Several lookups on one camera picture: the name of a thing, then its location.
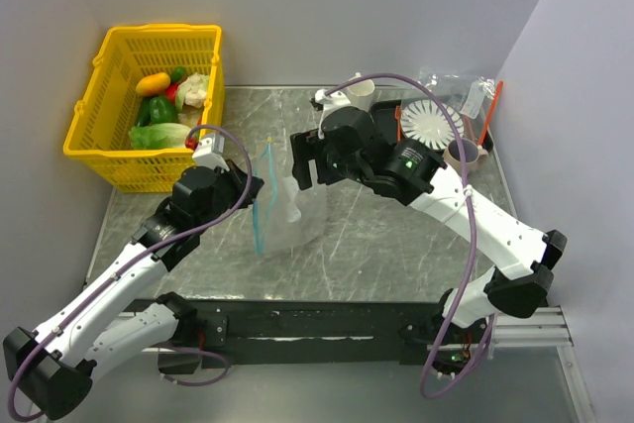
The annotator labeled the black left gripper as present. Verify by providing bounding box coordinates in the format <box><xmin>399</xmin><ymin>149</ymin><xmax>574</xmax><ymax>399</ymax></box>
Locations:
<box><xmin>195</xmin><ymin>158</ymin><xmax>264</xmax><ymax>232</ymax></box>

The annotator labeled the clear bag with blue zipper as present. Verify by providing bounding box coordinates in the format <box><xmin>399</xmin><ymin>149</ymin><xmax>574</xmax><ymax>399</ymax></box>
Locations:
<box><xmin>252</xmin><ymin>137</ymin><xmax>327</xmax><ymax>255</ymax></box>

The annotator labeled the green toy bell pepper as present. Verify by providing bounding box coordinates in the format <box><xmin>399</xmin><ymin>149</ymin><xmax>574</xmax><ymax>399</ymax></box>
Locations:
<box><xmin>149</xmin><ymin>95</ymin><xmax>178</xmax><ymax>125</ymax></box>

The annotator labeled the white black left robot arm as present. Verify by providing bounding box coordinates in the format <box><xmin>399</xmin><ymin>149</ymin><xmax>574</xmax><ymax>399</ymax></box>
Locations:
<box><xmin>2</xmin><ymin>162</ymin><xmax>264</xmax><ymax>420</ymax></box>

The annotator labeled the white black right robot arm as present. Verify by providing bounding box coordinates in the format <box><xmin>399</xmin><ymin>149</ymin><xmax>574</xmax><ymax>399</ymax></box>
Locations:
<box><xmin>290</xmin><ymin>106</ymin><xmax>568</xmax><ymax>342</ymax></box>

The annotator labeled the clear bag with red zipper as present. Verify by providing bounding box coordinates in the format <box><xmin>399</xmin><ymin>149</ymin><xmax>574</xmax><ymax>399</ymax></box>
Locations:
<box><xmin>418</xmin><ymin>68</ymin><xmax>503</xmax><ymax>139</ymax></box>

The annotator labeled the green toy lettuce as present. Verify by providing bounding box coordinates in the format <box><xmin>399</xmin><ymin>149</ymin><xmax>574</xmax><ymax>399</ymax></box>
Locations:
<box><xmin>129</xmin><ymin>123</ymin><xmax>191</xmax><ymax>150</ymax></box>

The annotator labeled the white ceramic mug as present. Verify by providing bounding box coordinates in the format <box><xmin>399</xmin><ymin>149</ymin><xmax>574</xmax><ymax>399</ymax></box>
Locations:
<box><xmin>344</xmin><ymin>79</ymin><xmax>375</xmax><ymax>111</ymax></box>

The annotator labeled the orange plastic fork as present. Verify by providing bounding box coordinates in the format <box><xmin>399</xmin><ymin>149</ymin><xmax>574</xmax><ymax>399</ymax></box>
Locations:
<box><xmin>394</xmin><ymin>104</ymin><xmax>402</xmax><ymax>143</ymax></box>

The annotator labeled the white toy cauliflower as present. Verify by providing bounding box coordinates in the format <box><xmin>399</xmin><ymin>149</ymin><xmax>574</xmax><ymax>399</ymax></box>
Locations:
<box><xmin>174</xmin><ymin>73</ymin><xmax>210</xmax><ymax>111</ymax></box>

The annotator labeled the green toy cucumber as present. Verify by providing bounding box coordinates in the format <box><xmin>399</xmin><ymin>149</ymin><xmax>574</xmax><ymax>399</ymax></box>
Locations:
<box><xmin>135</xmin><ymin>97</ymin><xmax>152</xmax><ymax>127</ymax></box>

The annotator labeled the red toy tomato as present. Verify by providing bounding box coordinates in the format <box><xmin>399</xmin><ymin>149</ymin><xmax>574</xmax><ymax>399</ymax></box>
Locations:
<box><xmin>164</xmin><ymin>83</ymin><xmax>179</xmax><ymax>104</ymax></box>

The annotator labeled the white blue striped plate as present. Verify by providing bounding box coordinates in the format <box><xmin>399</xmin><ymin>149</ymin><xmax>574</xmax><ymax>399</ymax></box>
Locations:
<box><xmin>399</xmin><ymin>99</ymin><xmax>456</xmax><ymax>152</ymax></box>

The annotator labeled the green toy chili pepper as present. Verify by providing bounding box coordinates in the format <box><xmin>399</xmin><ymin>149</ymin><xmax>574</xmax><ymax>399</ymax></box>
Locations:
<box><xmin>170</xmin><ymin>66</ymin><xmax>187</xmax><ymax>84</ymax></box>

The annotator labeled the yellow orange toy mango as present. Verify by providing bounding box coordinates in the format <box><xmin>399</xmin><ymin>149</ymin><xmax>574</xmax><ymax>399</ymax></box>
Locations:
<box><xmin>135</xmin><ymin>72</ymin><xmax>171</xmax><ymax>97</ymax></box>

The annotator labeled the yellow plastic basket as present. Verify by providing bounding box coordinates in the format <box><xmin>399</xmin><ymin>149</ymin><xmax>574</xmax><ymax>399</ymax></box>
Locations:
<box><xmin>63</xmin><ymin>24</ymin><xmax>225</xmax><ymax>193</ymax></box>

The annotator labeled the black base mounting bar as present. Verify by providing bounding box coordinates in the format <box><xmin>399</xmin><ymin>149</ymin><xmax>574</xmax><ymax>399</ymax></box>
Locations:
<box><xmin>118</xmin><ymin>296</ymin><xmax>496</xmax><ymax>377</ymax></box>

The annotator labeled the beige mug purple inside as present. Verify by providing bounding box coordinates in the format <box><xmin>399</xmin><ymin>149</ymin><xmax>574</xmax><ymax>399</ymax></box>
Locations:
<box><xmin>443</xmin><ymin>139</ymin><xmax>488</xmax><ymax>174</ymax></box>

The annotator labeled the black rectangular tray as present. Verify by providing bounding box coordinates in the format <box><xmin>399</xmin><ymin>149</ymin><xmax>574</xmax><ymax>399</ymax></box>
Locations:
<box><xmin>370</xmin><ymin>98</ymin><xmax>494</xmax><ymax>153</ymax></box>

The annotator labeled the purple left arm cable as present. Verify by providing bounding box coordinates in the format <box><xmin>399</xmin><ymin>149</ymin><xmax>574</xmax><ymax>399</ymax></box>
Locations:
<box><xmin>7</xmin><ymin>124</ymin><xmax>254</xmax><ymax>419</ymax></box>

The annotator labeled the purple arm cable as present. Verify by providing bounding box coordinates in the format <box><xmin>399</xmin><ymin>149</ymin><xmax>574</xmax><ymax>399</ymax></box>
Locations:
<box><xmin>326</xmin><ymin>72</ymin><xmax>496</xmax><ymax>400</ymax></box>
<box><xmin>7</xmin><ymin>124</ymin><xmax>254</xmax><ymax>419</ymax></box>

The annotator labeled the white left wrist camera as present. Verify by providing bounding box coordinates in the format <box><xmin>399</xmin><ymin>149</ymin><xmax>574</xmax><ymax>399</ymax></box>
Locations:
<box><xmin>185</xmin><ymin>133</ymin><xmax>229</xmax><ymax>170</ymax></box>

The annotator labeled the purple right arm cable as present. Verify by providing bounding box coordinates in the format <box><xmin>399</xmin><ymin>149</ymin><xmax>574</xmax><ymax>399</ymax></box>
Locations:
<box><xmin>326</xmin><ymin>72</ymin><xmax>496</xmax><ymax>400</ymax></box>

